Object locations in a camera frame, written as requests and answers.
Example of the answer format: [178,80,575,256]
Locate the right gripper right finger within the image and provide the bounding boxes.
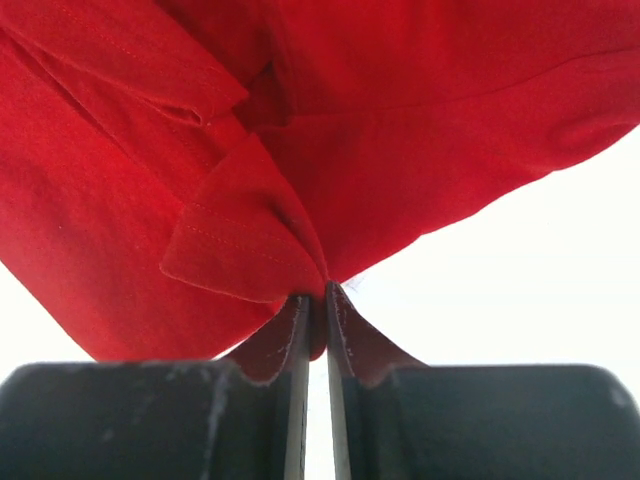
[326,283,639,480]

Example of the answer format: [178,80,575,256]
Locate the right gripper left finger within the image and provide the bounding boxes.
[1,297,310,479]

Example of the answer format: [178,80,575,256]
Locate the red t-shirt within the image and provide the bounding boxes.
[1,1,639,361]

